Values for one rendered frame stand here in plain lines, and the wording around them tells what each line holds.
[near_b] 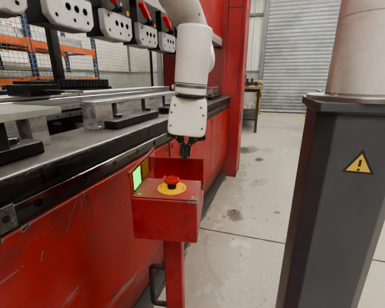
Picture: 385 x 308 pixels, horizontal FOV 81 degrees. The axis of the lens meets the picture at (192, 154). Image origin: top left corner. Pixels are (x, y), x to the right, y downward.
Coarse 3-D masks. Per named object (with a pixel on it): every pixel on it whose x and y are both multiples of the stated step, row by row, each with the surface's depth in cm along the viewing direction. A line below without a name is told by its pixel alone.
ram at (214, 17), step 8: (144, 0) 91; (152, 0) 97; (200, 0) 150; (208, 0) 165; (216, 0) 183; (160, 8) 103; (208, 8) 167; (216, 8) 185; (208, 16) 169; (216, 16) 188; (208, 24) 171; (216, 24) 190; (216, 32) 193; (216, 40) 196
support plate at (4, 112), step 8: (0, 104) 37; (8, 104) 37; (16, 104) 37; (0, 112) 28; (8, 112) 28; (16, 112) 29; (24, 112) 29; (32, 112) 30; (40, 112) 31; (48, 112) 32; (56, 112) 34; (0, 120) 27; (8, 120) 28
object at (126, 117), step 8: (136, 112) 95; (144, 112) 95; (152, 112) 98; (104, 120) 78; (112, 120) 77; (120, 120) 78; (128, 120) 83; (136, 120) 87; (144, 120) 93; (112, 128) 78
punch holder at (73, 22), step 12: (36, 0) 55; (48, 0) 54; (60, 0) 57; (72, 0) 60; (84, 0) 64; (36, 12) 56; (48, 12) 55; (60, 12) 57; (72, 12) 61; (84, 12) 65; (36, 24) 59; (48, 24) 59; (60, 24) 59; (72, 24) 61; (84, 24) 65
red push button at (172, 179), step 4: (168, 176) 56; (172, 176) 56; (176, 176) 56; (164, 180) 55; (168, 180) 54; (172, 180) 54; (176, 180) 55; (168, 184) 54; (172, 184) 54; (168, 188) 56; (172, 188) 55
